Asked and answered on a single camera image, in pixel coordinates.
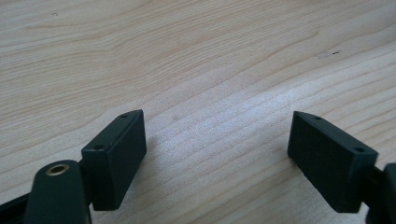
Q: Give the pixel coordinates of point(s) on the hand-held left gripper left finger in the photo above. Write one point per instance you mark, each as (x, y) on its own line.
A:
(115, 161)

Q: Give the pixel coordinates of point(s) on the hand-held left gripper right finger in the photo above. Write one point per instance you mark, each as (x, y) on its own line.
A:
(327, 165)

